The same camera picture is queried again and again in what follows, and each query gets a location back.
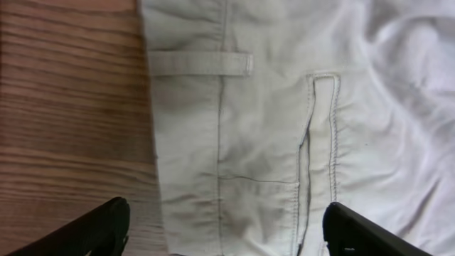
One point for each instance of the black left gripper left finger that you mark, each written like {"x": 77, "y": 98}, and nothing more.
{"x": 101, "y": 232}

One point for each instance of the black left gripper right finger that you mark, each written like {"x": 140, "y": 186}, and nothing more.
{"x": 348, "y": 233}

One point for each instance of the beige cotton shorts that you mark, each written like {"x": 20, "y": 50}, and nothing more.
{"x": 266, "y": 111}

